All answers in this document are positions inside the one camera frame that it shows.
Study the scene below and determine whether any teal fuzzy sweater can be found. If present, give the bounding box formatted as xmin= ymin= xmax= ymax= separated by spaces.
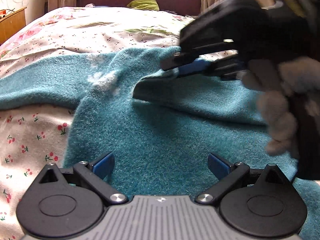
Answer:
xmin=0 ymin=45 xmax=320 ymax=240

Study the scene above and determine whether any white gloved right hand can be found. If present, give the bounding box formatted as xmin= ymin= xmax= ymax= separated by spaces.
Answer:
xmin=236 ymin=57 xmax=319 ymax=159

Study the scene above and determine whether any lime green cloth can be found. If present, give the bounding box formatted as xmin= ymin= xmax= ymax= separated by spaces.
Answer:
xmin=127 ymin=0 xmax=159 ymax=11

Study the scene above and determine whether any cherry print white bedsheet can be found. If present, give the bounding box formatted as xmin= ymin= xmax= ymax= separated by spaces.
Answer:
xmin=1 ymin=7 xmax=193 ymax=239

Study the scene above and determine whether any wooden bedside cabinet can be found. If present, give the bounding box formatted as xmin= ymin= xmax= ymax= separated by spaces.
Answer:
xmin=0 ymin=7 xmax=27 ymax=44

